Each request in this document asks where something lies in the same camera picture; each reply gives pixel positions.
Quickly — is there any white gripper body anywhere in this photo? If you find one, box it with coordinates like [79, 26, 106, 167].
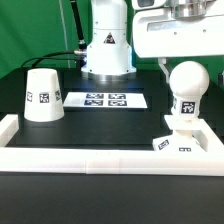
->
[132, 0, 224, 58]

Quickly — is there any white lamp bulb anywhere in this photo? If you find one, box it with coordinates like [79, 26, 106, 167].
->
[169, 61, 209, 119]

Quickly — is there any white lamp base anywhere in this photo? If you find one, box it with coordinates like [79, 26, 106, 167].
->
[152, 115, 204, 153]

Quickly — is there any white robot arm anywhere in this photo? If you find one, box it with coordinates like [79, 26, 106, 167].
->
[82, 0, 224, 81]

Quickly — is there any white lamp shade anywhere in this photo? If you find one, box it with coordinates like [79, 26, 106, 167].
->
[24, 68, 64, 122]

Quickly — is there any white tag sheet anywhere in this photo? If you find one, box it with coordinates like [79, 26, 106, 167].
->
[64, 92, 147, 109]

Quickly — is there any white foam fence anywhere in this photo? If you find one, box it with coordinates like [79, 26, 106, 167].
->
[0, 114, 224, 176]

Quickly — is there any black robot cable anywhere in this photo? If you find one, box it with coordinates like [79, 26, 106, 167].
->
[69, 0, 88, 57]

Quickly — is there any black thin cable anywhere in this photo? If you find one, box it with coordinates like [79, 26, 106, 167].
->
[21, 51, 84, 69]

